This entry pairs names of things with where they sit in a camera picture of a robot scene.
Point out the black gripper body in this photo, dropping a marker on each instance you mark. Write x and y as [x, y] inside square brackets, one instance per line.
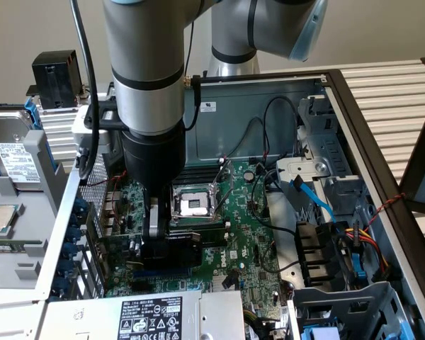
[152, 156]

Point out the black graphics card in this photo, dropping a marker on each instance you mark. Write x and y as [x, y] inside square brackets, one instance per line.
[177, 255]

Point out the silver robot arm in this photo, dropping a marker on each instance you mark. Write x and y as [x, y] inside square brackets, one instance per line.
[145, 53]

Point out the thin metal locking lever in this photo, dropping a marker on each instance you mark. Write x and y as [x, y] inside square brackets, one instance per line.
[177, 215]

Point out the CPU socket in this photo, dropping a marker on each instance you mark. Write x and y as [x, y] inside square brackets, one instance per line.
[195, 207]

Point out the black RAM slot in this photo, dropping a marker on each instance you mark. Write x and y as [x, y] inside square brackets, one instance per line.
[198, 182]
[198, 173]
[198, 178]
[198, 168]

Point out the RAM module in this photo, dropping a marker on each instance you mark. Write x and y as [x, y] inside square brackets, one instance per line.
[205, 226]

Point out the blue expansion slot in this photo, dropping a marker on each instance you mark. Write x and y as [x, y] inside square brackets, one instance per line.
[163, 274]

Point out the metal socket cover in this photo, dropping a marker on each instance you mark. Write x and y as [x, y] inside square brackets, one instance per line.
[216, 187]

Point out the short black expansion slot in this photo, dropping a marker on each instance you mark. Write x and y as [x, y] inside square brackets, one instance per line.
[141, 287]

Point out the blue card retention clip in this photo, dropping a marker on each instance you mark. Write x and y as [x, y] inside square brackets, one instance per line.
[61, 284]
[65, 267]
[80, 206]
[73, 234]
[69, 250]

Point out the white case sticker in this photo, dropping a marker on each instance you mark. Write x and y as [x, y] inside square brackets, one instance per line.
[209, 106]

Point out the open grey PC case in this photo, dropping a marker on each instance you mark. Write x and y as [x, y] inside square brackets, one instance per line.
[233, 134]

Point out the green motherboard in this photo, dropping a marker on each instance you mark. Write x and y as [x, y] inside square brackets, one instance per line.
[241, 212]

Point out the coin battery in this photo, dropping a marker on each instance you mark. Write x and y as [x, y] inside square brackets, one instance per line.
[248, 175]

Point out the black power supply label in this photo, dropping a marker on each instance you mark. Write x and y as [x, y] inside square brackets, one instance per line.
[150, 318]

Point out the silver power supply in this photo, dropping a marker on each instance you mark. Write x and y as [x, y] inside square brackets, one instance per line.
[85, 315]

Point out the black plastic box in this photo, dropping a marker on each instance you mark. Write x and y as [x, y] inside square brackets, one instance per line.
[55, 81]

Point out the grey parts rack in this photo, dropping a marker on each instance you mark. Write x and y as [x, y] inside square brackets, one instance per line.
[28, 219]

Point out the blue hard disk caddy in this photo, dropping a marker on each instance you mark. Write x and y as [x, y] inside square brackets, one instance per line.
[33, 113]

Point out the green RAM stick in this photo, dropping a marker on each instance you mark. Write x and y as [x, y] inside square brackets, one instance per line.
[14, 244]

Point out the silver hard disk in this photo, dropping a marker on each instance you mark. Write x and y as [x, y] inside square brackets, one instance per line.
[7, 127]

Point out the grey metal disk bay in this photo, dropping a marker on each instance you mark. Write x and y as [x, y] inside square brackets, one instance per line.
[336, 148]

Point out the blue plastic piece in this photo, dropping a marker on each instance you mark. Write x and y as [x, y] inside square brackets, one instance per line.
[317, 334]

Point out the blue-grey metal disk bay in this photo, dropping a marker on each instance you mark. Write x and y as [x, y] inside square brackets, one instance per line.
[340, 304]

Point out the dark framed panel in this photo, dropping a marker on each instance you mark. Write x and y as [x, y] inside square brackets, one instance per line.
[416, 170]

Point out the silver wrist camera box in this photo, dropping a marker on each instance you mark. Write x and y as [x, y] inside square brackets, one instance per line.
[78, 124]

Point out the silver drive bracket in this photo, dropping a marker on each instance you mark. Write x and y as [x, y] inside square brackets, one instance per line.
[304, 166]

